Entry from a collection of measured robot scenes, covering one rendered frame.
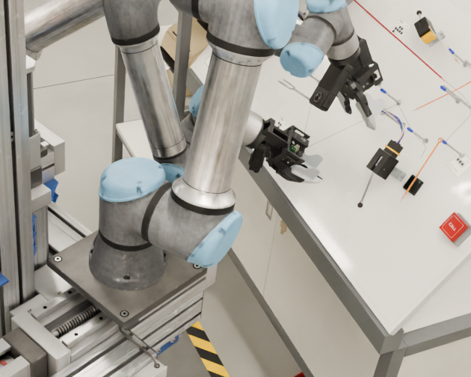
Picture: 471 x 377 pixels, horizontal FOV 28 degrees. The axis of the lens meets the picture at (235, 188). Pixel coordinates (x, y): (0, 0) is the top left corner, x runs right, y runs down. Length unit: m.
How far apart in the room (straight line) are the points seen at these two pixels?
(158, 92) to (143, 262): 0.34
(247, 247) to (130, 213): 1.26
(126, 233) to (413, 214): 0.81
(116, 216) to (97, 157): 2.30
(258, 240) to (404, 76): 0.71
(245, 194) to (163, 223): 1.20
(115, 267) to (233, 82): 0.45
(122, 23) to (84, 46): 2.95
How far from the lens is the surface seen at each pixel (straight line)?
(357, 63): 2.05
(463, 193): 2.21
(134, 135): 3.72
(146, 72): 1.83
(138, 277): 1.78
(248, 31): 1.49
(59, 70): 4.54
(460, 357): 2.49
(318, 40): 1.88
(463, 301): 2.45
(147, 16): 1.78
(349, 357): 2.48
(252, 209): 2.80
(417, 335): 2.33
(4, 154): 1.64
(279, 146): 2.05
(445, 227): 2.17
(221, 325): 3.33
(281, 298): 2.76
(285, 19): 1.51
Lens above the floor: 2.45
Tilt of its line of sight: 39 degrees down
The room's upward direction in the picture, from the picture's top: 8 degrees clockwise
